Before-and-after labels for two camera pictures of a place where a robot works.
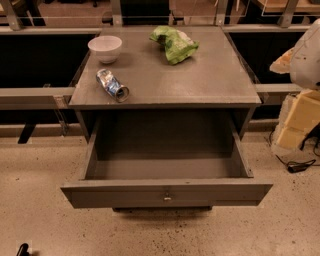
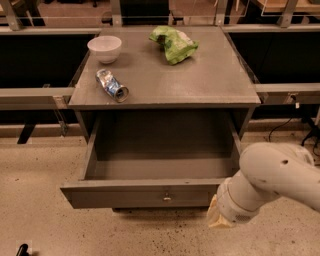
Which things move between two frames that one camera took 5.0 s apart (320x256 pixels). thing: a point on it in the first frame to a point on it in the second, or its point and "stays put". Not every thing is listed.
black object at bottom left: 23,250 stays put
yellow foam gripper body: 306,63 to 232,207
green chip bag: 178,45 stays put
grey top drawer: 165,159 stays put
